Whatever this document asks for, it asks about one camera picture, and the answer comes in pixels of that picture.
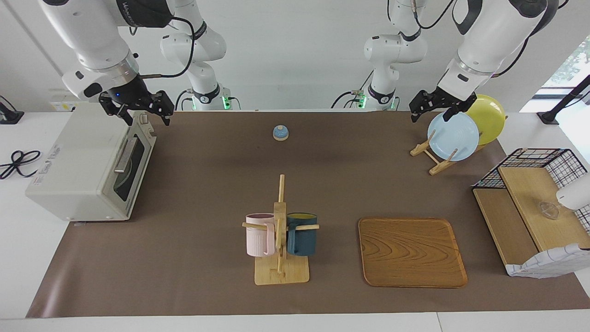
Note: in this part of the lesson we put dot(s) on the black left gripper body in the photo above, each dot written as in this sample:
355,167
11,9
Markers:
445,99

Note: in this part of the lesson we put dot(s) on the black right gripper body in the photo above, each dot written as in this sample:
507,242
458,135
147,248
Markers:
131,97

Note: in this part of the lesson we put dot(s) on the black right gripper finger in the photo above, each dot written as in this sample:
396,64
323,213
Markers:
167,118
128,118

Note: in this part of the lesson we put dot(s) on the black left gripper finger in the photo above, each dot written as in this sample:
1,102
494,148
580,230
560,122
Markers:
415,116
450,115

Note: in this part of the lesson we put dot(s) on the cream toaster oven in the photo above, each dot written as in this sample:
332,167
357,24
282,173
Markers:
73,166

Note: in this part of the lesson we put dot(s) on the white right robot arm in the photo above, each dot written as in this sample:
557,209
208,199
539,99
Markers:
87,32

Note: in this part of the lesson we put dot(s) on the light blue plate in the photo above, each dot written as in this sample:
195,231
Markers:
454,138

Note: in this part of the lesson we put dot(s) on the yellow plate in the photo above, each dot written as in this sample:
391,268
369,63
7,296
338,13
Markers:
491,120

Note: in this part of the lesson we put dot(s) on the wooden plate rack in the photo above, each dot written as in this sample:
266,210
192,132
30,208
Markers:
440,167

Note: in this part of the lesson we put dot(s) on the white power box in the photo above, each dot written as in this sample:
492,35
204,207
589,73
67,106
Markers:
62,106

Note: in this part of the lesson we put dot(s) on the black angled stand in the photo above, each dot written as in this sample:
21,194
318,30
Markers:
551,115

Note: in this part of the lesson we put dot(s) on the wooden serving tray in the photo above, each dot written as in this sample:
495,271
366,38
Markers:
410,253

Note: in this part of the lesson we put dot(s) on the small clear glass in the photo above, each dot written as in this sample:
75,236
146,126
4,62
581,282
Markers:
548,210

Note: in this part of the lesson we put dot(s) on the brown table mat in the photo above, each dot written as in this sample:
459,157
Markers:
184,258

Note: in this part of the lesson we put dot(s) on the white rounded cylinder object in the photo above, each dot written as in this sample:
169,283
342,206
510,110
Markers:
576,193

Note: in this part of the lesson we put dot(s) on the pink mug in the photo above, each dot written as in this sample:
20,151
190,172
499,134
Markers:
256,237

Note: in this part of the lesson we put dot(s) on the dark teal mug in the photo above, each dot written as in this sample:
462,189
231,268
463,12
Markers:
304,240

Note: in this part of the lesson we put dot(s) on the white checked cloth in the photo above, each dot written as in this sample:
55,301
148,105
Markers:
548,263

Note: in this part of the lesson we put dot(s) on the wooden mug rack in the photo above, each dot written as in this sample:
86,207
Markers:
281,275

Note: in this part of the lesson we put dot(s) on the black clamp mount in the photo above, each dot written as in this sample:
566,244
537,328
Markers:
9,116

